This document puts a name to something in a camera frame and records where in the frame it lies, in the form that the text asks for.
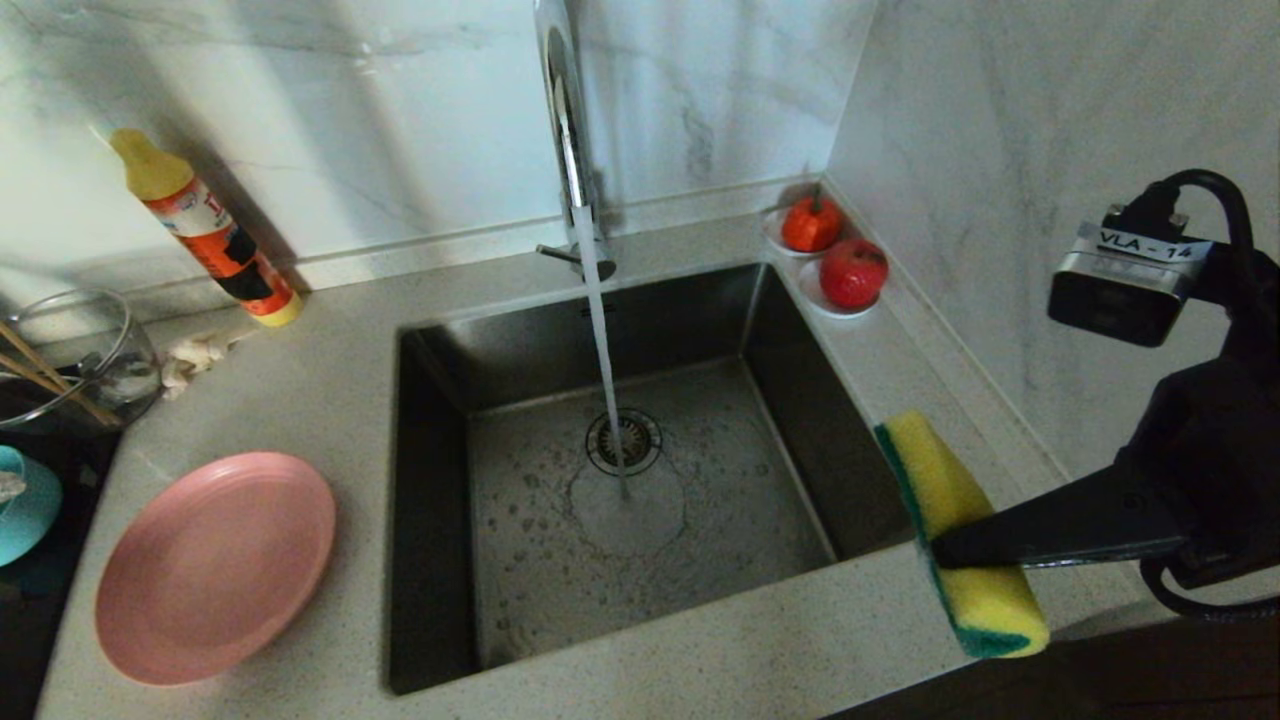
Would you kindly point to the clear glass bowl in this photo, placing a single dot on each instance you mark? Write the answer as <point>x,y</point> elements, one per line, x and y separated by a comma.
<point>120,350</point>

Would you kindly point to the stainless steel sink basin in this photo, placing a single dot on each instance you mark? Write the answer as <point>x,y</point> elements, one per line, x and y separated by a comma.
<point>700,560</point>

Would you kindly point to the yellow and green sponge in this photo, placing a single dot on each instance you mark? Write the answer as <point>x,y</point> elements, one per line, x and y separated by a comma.
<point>940,480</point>

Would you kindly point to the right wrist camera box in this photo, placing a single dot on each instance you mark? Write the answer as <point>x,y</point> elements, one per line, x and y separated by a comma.
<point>1110,300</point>

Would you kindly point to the clear glass pot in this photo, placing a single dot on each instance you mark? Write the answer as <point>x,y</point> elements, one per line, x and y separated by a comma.
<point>25,412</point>

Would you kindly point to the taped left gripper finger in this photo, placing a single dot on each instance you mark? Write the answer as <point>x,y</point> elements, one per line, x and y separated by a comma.
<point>10,487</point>

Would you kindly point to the running tap water stream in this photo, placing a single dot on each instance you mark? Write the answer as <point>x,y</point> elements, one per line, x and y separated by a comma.
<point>603,350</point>

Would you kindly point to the pink round plate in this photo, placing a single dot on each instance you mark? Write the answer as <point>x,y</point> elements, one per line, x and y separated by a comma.
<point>215,565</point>

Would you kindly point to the crumpled beige tissue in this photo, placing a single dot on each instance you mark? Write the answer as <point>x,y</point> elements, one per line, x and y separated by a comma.
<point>200,355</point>

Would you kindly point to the black cooktop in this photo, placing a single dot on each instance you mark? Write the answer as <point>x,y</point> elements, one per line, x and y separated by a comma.
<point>40,620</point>

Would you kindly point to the teal bowl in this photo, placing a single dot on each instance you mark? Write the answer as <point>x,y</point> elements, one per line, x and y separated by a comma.
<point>35,510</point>

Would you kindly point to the small white dish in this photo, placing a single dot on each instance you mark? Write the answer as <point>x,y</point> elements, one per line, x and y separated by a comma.
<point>812,298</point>
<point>772,235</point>

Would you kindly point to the orange detergent bottle yellow cap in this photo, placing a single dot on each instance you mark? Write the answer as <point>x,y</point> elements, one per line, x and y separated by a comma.
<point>190,210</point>

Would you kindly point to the red tomato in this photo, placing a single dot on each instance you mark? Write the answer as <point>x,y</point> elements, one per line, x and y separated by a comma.
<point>810,225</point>

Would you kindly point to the round metal drain strainer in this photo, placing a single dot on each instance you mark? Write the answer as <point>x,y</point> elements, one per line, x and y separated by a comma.
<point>640,445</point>

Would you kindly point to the chrome kitchen faucet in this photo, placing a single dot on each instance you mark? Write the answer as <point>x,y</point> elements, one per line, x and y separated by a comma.
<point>565,100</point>

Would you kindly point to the red apple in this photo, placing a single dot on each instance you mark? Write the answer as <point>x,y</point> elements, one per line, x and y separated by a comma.
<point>853,273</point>

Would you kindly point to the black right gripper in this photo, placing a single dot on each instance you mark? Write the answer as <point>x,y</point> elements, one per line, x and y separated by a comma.
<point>1230,460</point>

